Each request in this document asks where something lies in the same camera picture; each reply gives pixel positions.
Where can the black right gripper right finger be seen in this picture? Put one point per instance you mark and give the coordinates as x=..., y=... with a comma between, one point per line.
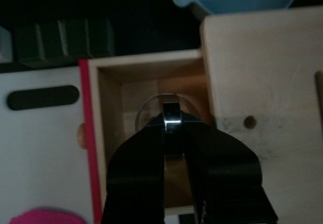
x=227, y=177

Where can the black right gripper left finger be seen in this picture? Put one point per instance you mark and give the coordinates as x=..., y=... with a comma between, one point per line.
x=133, y=177

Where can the wooden drawer red front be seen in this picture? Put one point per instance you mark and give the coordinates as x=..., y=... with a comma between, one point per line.
x=109, y=108

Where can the pink dough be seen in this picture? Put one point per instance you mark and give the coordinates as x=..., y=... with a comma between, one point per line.
x=45, y=217

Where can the white cutting board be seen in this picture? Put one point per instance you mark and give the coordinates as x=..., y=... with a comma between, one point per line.
x=41, y=158

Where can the dark green ribbed block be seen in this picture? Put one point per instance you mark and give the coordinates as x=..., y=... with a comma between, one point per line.
x=63, y=42

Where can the grey block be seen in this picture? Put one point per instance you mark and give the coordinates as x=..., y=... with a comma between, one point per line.
x=4, y=45

